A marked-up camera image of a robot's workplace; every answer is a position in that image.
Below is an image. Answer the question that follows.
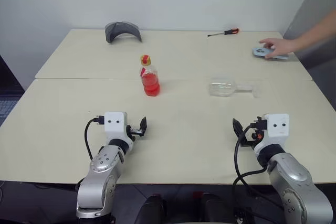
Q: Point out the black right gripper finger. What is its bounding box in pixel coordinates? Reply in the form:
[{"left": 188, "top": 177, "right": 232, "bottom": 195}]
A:
[{"left": 232, "top": 118, "right": 245, "bottom": 139}]

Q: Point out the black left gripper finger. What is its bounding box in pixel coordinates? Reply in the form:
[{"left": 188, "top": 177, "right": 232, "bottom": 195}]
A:
[{"left": 139, "top": 116, "right": 148, "bottom": 137}]

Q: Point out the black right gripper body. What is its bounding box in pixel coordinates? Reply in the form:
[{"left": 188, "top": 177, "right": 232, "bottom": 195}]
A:
[{"left": 239, "top": 126, "right": 261, "bottom": 147}]

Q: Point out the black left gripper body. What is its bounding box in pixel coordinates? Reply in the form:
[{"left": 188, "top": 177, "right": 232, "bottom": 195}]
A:
[{"left": 126, "top": 125, "right": 144, "bottom": 142}]

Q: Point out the red liquid plastic bottle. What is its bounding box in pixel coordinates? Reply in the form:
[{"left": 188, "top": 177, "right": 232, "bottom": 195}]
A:
[{"left": 139, "top": 54, "right": 161, "bottom": 97}]

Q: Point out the pale blue device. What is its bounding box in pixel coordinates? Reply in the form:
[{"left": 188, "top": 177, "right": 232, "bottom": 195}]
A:
[{"left": 251, "top": 46, "right": 289, "bottom": 61}]

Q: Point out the person's bare hand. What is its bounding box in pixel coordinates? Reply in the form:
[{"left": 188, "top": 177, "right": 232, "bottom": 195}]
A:
[{"left": 259, "top": 38, "right": 296, "bottom": 59}]

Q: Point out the yellow red bottle cap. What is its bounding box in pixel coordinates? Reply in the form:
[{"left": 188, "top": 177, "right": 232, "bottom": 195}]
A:
[{"left": 140, "top": 54, "right": 153, "bottom": 67}]

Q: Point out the dark rounded shape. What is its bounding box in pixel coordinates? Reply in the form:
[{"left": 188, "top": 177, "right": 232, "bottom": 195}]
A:
[{"left": 136, "top": 194, "right": 167, "bottom": 224}]

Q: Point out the grey baseball cap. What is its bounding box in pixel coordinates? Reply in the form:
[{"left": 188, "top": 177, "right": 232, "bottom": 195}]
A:
[{"left": 104, "top": 21, "right": 143, "bottom": 44}]

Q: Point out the dark grid-patterned object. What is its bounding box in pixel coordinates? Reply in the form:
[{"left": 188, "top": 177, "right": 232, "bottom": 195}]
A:
[{"left": 0, "top": 55, "right": 25, "bottom": 128}]

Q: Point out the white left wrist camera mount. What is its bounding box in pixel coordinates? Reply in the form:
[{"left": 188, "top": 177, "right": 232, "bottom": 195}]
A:
[{"left": 104, "top": 111, "right": 133, "bottom": 146}]

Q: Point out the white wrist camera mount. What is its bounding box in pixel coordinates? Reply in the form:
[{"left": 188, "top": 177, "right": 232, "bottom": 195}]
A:
[
  {"left": 253, "top": 113, "right": 290, "bottom": 154},
  {"left": 104, "top": 111, "right": 133, "bottom": 146}
]

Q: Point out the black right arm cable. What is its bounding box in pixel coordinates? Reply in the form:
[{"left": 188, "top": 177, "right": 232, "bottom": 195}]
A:
[{"left": 232, "top": 116, "right": 272, "bottom": 198}]

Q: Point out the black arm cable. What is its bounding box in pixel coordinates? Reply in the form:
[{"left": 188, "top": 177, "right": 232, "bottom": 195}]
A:
[
  {"left": 232, "top": 116, "right": 272, "bottom": 198},
  {"left": 84, "top": 115, "right": 106, "bottom": 161}
]

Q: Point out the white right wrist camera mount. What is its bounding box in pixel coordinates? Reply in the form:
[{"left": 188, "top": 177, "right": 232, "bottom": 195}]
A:
[{"left": 253, "top": 113, "right": 290, "bottom": 154}]

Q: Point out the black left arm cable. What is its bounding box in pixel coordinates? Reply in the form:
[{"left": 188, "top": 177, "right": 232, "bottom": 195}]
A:
[{"left": 84, "top": 115, "right": 106, "bottom": 161}]

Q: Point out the red black handled screwdriver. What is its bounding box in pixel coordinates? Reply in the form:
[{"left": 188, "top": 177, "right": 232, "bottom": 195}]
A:
[{"left": 207, "top": 27, "right": 240, "bottom": 37}]

